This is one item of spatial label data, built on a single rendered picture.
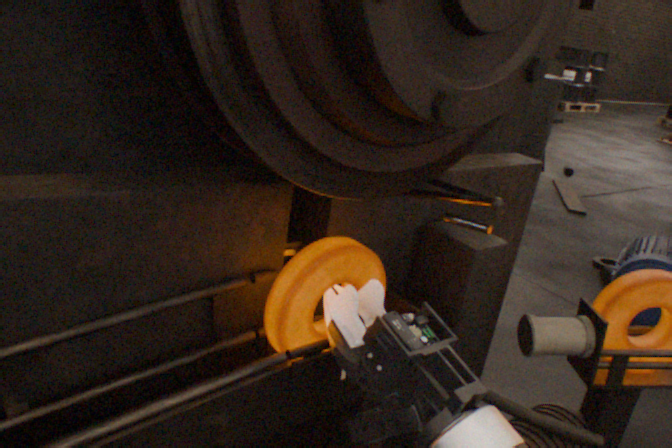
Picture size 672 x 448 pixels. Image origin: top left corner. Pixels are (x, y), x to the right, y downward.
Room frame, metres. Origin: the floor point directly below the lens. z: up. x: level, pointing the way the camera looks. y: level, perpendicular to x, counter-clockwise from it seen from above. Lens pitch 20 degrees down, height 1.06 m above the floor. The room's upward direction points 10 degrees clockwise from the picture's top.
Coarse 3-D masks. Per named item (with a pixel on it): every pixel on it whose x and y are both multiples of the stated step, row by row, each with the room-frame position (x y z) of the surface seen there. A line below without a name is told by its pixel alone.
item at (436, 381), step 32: (384, 320) 0.51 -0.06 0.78; (416, 320) 0.52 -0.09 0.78; (384, 352) 0.49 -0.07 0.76; (416, 352) 0.47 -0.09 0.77; (448, 352) 0.49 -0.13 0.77; (384, 384) 0.48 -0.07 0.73; (416, 384) 0.48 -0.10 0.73; (448, 384) 0.47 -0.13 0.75; (480, 384) 0.46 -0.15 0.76; (448, 416) 0.44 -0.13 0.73
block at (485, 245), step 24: (432, 240) 0.75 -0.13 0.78; (456, 240) 0.73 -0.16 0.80; (480, 240) 0.73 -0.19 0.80; (504, 240) 0.75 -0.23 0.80; (432, 264) 0.75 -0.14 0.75; (456, 264) 0.72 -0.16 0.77; (480, 264) 0.71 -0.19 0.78; (432, 288) 0.74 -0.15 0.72; (456, 288) 0.71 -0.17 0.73; (480, 288) 0.72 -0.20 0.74; (456, 312) 0.71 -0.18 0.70; (480, 312) 0.73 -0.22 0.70; (456, 336) 0.70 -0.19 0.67; (480, 336) 0.74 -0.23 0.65
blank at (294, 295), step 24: (336, 240) 0.61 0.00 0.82; (288, 264) 0.57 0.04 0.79; (312, 264) 0.56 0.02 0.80; (336, 264) 0.58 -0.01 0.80; (360, 264) 0.61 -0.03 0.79; (288, 288) 0.55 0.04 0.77; (312, 288) 0.56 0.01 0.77; (360, 288) 0.61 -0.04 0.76; (384, 288) 0.64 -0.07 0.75; (288, 312) 0.55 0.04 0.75; (312, 312) 0.57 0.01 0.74; (288, 336) 0.55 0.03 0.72; (312, 336) 0.57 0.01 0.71
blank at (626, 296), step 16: (640, 272) 0.77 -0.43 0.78; (656, 272) 0.77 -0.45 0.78; (608, 288) 0.77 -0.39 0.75; (624, 288) 0.75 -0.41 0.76; (640, 288) 0.75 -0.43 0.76; (656, 288) 0.75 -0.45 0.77; (592, 304) 0.77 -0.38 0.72; (608, 304) 0.75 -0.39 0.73; (624, 304) 0.75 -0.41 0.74; (640, 304) 0.75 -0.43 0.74; (656, 304) 0.75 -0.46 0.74; (608, 320) 0.74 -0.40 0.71; (624, 320) 0.75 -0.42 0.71; (608, 336) 0.75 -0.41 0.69; (624, 336) 0.75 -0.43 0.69; (640, 336) 0.78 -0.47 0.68; (656, 336) 0.77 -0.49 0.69
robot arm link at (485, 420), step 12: (480, 408) 0.44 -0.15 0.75; (492, 408) 0.45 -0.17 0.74; (456, 420) 0.44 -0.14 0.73; (468, 420) 0.43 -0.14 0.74; (480, 420) 0.43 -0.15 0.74; (492, 420) 0.43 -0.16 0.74; (504, 420) 0.44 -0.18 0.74; (444, 432) 0.42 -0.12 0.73; (456, 432) 0.42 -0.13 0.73; (468, 432) 0.42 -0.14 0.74; (480, 432) 0.42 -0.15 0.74; (492, 432) 0.42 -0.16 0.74; (504, 432) 0.42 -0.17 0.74; (516, 432) 0.44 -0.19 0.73; (432, 444) 0.42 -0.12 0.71; (444, 444) 0.42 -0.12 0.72; (456, 444) 0.41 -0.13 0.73; (468, 444) 0.41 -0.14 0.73; (480, 444) 0.41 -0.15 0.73; (492, 444) 0.41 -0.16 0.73; (504, 444) 0.41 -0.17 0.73; (516, 444) 0.42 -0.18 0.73
